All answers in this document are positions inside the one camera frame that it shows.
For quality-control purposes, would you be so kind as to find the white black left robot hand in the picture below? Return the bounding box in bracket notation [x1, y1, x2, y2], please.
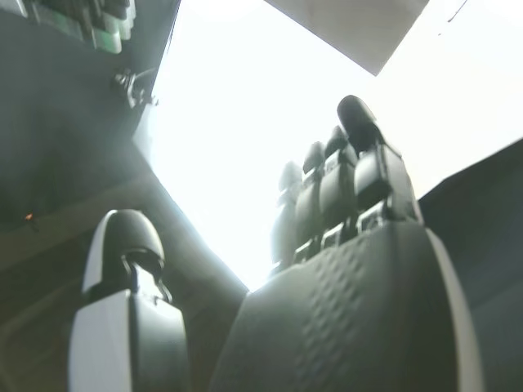
[67, 94, 487, 392]

